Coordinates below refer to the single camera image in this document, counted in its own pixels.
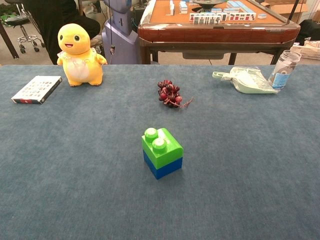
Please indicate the green toy block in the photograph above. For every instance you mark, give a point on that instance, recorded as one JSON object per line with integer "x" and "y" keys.
{"x": 170, "y": 150}

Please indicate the blue toy block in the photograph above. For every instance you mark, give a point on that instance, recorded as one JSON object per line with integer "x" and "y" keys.
{"x": 165, "y": 171}

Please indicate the dark red grape bunch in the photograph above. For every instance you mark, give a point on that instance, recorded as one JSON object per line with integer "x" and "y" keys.
{"x": 170, "y": 93}

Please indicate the blue felt tablecloth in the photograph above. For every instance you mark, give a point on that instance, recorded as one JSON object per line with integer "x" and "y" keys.
{"x": 100, "y": 162}

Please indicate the lavender blue machine base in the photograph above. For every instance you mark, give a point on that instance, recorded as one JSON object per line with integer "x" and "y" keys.
{"x": 121, "y": 37}

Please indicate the pale green wrapped dustpan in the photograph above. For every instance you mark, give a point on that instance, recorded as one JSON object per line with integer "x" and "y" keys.
{"x": 247, "y": 81}

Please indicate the yellow plush toy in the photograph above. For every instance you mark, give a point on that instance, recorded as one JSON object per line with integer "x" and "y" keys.
{"x": 80, "y": 62}

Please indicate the brown mahjong table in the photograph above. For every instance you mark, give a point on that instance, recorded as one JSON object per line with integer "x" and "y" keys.
{"x": 215, "y": 32}

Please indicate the standing mahjong tile row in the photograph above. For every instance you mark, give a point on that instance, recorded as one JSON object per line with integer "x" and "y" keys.
{"x": 206, "y": 18}

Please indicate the white printed book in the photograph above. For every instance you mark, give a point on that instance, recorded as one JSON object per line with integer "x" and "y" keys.
{"x": 37, "y": 88}

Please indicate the red printed mahjong tile row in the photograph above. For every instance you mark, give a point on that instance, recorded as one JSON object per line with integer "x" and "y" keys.
{"x": 242, "y": 17}

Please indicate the clear bottle blue label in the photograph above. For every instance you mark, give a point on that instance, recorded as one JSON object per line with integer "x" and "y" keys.
{"x": 283, "y": 70}

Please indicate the person in black clothes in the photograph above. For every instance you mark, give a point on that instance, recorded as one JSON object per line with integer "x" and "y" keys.
{"x": 50, "y": 15}

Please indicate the chrome swivel stool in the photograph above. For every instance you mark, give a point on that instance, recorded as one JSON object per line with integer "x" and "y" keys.
{"x": 26, "y": 32}

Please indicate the white plastic basket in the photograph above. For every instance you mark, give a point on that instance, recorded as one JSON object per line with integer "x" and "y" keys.
{"x": 308, "y": 51}

